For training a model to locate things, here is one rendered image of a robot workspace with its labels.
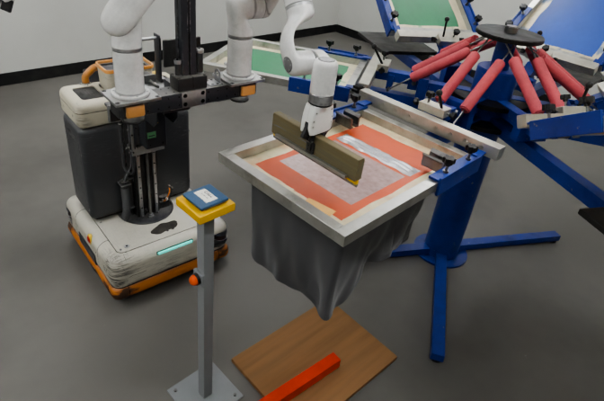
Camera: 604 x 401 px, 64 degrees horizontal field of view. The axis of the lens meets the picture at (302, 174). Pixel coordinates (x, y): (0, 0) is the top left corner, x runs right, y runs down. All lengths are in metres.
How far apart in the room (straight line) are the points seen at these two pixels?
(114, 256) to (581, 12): 2.95
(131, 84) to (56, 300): 1.29
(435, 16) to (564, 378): 2.09
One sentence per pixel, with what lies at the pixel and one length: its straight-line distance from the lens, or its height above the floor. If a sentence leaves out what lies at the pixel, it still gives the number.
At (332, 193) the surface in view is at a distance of 1.58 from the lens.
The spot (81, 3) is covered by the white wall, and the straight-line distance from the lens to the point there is 5.19.
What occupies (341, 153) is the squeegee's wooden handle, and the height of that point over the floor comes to 1.13.
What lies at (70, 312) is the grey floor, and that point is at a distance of 2.57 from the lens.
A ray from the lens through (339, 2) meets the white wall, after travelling 7.44.
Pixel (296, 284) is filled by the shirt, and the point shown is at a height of 0.56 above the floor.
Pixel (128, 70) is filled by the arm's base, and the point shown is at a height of 1.24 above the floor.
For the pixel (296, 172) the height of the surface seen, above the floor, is 0.96.
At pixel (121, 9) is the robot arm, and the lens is 1.56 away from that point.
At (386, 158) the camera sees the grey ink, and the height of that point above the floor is 0.96.
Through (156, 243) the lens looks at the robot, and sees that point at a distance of 2.42.
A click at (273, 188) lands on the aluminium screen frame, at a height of 0.99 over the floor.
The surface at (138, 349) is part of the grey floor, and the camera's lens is 2.35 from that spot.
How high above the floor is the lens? 1.80
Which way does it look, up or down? 31 degrees down
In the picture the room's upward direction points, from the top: 7 degrees clockwise
